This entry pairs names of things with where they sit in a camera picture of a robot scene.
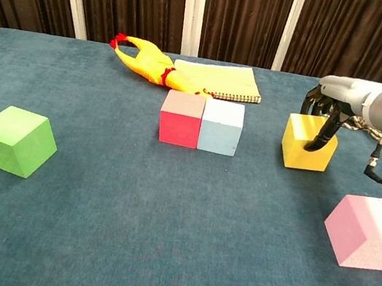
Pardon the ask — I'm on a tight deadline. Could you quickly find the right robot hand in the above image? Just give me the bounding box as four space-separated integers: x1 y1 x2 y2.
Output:
293 69 373 161

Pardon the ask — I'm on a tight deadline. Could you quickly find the yellow foam cube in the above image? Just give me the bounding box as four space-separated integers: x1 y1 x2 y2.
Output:
277 110 343 176

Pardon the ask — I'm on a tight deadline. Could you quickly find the red foam cube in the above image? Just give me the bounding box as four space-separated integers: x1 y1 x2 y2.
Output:
154 88 207 150

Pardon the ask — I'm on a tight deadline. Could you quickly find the yellow spiral notebook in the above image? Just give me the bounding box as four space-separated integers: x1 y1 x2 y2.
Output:
168 53 267 108

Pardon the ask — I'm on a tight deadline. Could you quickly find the pink foam cube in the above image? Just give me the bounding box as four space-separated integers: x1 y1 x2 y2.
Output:
317 188 382 274

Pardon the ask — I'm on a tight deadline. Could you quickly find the light blue foam cube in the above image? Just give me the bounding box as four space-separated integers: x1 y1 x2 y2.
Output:
195 97 248 159

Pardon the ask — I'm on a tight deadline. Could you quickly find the yellow rubber chicken toy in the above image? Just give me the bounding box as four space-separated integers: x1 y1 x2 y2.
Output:
104 31 223 99

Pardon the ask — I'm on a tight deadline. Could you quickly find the teal felt table cloth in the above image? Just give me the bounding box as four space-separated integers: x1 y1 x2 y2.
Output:
0 20 382 286

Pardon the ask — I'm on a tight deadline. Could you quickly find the green foam cube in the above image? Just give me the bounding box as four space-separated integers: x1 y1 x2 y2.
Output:
0 103 64 184

